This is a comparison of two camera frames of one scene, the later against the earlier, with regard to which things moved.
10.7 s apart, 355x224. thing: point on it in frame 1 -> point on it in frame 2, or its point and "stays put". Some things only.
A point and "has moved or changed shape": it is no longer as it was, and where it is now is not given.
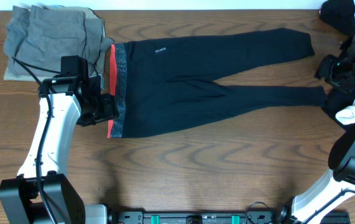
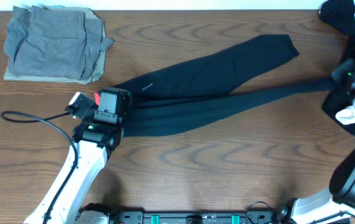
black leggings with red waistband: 158,79 has moved or changed shape
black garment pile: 341,14 stays put
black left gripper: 110,111 -> 124,111
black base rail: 198,217 stays put
